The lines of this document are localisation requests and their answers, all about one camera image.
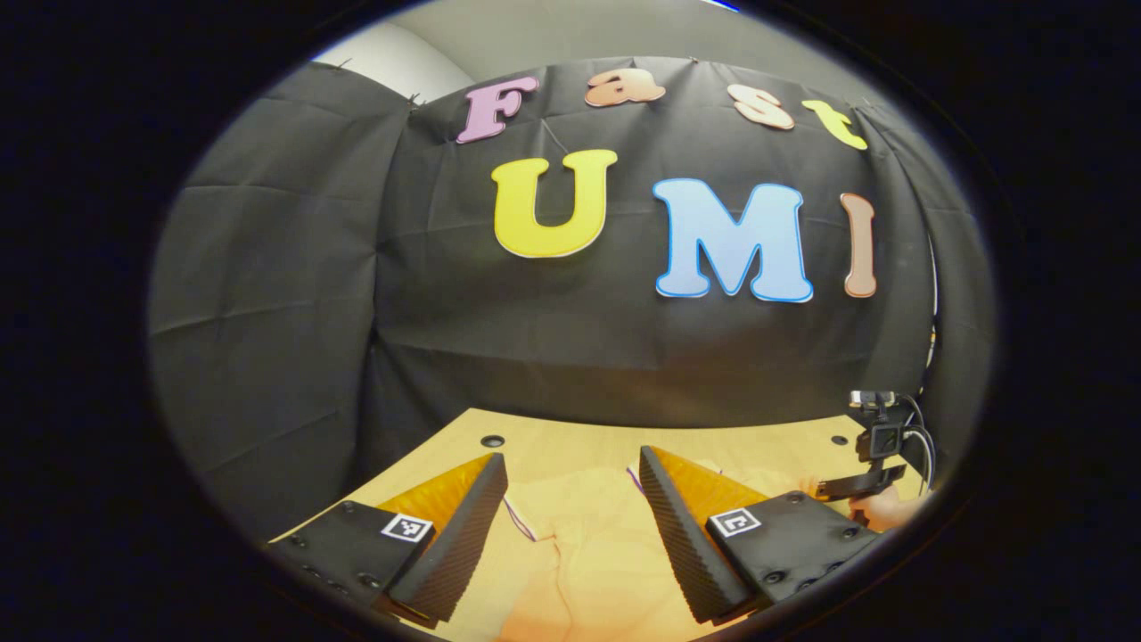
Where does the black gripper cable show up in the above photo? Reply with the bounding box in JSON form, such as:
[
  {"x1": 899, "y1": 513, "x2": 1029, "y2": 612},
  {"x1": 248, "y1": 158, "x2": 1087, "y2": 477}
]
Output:
[{"x1": 899, "y1": 395, "x2": 935, "y2": 493}]

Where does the orange T-shirt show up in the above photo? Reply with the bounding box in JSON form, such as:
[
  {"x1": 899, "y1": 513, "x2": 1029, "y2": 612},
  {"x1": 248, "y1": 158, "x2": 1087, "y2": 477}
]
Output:
[{"x1": 495, "y1": 459, "x2": 857, "y2": 642}]

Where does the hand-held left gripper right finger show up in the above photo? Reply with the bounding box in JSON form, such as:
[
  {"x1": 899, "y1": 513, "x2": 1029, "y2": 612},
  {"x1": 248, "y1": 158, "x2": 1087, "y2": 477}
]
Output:
[{"x1": 638, "y1": 445, "x2": 885, "y2": 625}]

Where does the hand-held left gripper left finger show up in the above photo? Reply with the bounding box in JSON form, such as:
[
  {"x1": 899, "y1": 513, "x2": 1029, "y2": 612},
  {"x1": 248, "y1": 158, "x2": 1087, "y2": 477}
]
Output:
[{"x1": 267, "y1": 452, "x2": 509, "y2": 630}]

